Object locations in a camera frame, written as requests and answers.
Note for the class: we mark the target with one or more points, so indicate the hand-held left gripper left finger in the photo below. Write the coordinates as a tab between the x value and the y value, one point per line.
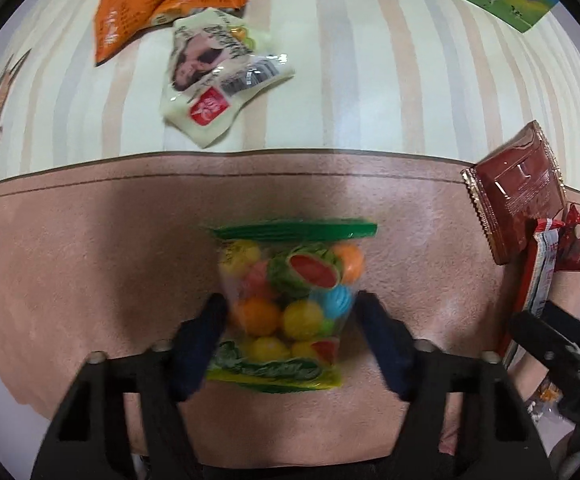
195	355

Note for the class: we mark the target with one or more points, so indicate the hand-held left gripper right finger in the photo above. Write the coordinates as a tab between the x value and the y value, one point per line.
382	345

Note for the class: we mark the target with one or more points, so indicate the long red white snack packet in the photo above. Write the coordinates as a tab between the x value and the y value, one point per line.
537	270

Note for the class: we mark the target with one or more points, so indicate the colorful candy ball bag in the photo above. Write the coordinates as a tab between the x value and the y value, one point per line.
290	305

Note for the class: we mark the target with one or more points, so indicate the cat print blanket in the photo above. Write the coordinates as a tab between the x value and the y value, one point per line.
120	240

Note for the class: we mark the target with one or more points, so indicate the dark red snack packet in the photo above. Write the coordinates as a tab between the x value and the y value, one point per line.
515	195

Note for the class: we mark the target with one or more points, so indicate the cream face-print snack packet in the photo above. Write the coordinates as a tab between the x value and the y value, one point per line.
210	80

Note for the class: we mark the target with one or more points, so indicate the orange snack packet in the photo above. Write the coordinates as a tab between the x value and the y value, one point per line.
155	5

